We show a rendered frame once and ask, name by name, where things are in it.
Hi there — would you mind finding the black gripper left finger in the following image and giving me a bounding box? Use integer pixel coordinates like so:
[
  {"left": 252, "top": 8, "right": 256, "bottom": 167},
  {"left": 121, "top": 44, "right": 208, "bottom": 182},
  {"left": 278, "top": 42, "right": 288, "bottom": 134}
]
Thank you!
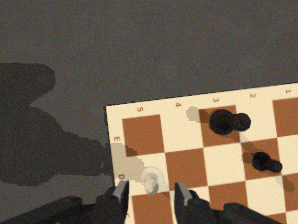
[{"left": 0, "top": 180, "right": 130, "bottom": 224}]

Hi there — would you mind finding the brown and cream chessboard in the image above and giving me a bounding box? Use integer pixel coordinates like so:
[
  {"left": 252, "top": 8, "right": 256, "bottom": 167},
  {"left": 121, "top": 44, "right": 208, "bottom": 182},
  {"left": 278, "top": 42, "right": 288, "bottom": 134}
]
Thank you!
[{"left": 106, "top": 83, "right": 298, "bottom": 224}]

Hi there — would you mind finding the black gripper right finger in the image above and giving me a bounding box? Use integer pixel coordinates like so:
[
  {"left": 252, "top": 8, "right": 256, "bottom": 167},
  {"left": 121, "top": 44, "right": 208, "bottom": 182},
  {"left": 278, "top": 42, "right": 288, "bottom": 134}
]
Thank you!
[{"left": 174, "top": 183, "right": 282, "bottom": 224}]

